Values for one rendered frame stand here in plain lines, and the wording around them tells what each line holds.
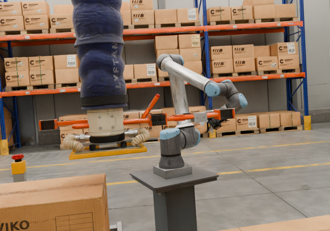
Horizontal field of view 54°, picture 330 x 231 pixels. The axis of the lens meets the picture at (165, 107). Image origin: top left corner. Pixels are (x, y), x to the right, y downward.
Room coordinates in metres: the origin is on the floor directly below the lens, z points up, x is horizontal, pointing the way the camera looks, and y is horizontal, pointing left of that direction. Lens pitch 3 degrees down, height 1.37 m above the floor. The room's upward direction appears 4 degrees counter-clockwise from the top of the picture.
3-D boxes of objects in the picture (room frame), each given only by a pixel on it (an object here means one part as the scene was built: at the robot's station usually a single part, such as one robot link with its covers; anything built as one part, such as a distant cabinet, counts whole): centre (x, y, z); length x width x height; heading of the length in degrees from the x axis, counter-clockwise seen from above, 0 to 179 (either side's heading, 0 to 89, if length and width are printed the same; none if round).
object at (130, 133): (1.56, 0.29, 1.16); 0.34 x 0.25 x 0.06; 101
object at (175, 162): (2.38, -0.02, 0.86); 0.19 x 0.19 x 0.10
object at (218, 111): (1.67, -0.30, 1.23); 0.08 x 0.07 x 0.05; 101
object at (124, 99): (1.56, 0.29, 1.34); 0.23 x 0.23 x 0.04
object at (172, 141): (2.39, -0.03, 0.99); 0.17 x 0.15 x 0.18; 132
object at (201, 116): (1.65, -0.17, 1.22); 0.07 x 0.07 x 0.04; 11
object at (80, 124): (1.72, 0.12, 1.23); 0.93 x 0.30 x 0.04; 101
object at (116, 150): (1.47, 0.27, 1.12); 0.34 x 0.10 x 0.05; 101
